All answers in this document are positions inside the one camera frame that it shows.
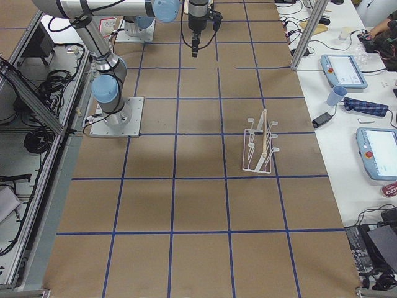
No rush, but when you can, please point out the blue cup on desk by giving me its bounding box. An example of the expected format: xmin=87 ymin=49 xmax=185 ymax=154
xmin=326 ymin=86 xmax=347 ymax=106

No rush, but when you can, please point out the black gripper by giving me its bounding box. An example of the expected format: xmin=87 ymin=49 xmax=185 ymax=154
xmin=188 ymin=0 xmax=222 ymax=58

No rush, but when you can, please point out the white wire cup rack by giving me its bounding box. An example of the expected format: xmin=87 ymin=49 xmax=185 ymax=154
xmin=242 ymin=109 xmax=280 ymax=174

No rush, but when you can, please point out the blue plaid folded umbrella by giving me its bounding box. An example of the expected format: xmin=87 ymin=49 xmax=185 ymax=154
xmin=343 ymin=97 xmax=389 ymax=117

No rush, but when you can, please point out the black power adapter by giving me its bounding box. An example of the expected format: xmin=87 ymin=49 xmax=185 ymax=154
xmin=311 ymin=112 xmax=333 ymax=129

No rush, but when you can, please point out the teach pendant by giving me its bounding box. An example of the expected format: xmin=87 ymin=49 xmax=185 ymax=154
xmin=320 ymin=55 xmax=368 ymax=89
xmin=355 ymin=127 xmax=396 ymax=181

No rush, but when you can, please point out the near teach pendant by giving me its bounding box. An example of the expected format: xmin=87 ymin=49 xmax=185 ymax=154
xmin=355 ymin=127 xmax=396 ymax=181

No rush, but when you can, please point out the aluminium frame post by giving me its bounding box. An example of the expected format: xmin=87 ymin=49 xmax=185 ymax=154
xmin=291 ymin=0 xmax=329 ymax=71

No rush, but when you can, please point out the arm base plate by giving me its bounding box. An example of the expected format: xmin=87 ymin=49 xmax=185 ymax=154
xmin=89 ymin=97 xmax=144 ymax=137
xmin=116 ymin=17 xmax=155 ymax=43

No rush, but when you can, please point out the person at desk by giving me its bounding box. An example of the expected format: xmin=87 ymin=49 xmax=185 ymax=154
xmin=370 ymin=0 xmax=396 ymax=40

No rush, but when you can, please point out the far teach pendant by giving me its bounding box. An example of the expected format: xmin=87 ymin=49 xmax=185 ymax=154
xmin=320 ymin=55 xmax=368 ymax=89

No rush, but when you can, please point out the wooden stand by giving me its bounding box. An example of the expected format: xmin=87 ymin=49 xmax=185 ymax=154
xmin=299 ymin=9 xmax=330 ymax=39

